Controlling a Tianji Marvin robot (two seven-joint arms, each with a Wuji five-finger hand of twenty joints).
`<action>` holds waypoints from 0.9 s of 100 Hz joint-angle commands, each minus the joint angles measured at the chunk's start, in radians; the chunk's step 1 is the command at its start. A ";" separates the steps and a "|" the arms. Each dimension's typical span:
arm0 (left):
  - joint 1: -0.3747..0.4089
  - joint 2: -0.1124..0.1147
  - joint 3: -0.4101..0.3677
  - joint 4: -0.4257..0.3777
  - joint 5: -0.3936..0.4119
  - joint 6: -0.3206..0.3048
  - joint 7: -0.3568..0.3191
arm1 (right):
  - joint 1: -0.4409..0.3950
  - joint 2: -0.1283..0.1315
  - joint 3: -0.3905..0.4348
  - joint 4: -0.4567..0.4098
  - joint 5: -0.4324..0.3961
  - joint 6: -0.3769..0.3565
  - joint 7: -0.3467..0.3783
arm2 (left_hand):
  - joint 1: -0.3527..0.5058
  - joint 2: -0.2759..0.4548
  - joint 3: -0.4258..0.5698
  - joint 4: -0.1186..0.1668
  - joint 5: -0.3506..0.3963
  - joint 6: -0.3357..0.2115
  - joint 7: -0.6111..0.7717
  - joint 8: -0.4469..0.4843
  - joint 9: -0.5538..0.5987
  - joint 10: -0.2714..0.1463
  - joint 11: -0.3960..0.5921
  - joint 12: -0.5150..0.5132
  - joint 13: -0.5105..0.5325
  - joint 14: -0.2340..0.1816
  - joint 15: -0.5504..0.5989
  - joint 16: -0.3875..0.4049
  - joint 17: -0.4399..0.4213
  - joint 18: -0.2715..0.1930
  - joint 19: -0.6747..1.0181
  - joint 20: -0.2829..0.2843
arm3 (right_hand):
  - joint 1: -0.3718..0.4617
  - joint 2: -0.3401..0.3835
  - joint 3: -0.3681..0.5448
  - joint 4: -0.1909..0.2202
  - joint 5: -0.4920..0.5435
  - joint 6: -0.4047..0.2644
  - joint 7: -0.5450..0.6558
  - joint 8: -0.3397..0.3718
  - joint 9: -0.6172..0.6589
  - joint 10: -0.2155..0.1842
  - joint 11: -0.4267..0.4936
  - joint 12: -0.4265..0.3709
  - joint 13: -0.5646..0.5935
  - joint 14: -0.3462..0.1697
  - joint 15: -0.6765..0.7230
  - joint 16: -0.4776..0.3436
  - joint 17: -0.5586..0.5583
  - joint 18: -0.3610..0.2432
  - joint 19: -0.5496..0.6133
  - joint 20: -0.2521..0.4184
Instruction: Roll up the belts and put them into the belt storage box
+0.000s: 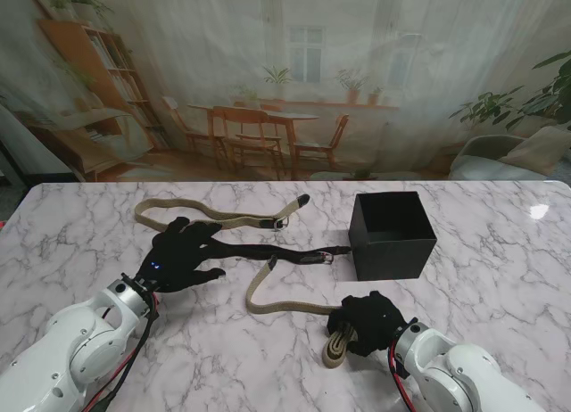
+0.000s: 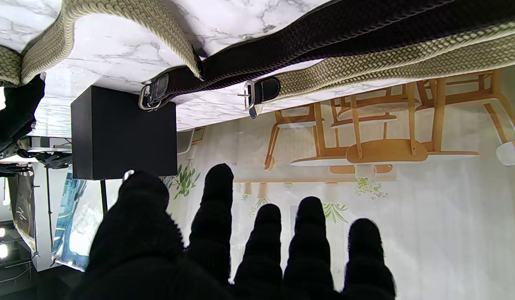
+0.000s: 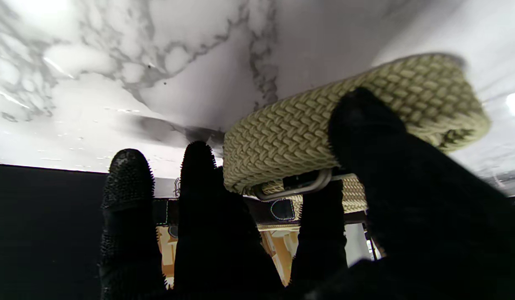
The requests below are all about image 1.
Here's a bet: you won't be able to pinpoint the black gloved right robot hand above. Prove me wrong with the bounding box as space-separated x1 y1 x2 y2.
326 289 419 358

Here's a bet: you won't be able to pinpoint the black woven belt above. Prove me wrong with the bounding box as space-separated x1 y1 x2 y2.
207 240 353 266

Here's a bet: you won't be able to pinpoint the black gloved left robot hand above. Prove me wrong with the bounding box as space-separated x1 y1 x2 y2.
136 215 228 296

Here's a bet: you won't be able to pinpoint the red black left arm cables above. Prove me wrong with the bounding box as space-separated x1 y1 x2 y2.
82 293 161 412

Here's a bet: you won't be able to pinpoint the printed room scene backdrop curtain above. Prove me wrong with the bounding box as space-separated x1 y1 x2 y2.
0 0 571 184

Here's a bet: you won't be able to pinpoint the black square storage box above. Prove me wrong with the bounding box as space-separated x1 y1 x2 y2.
349 191 437 282

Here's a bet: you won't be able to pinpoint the beige braided belt silver buckle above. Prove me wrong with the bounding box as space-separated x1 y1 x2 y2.
135 194 311 231
244 256 359 369

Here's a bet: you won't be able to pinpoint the red black right arm cables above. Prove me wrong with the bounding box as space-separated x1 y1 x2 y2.
386 340 418 412

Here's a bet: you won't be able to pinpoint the red black arm cables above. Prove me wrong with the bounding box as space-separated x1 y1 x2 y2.
82 293 161 412
386 340 418 412

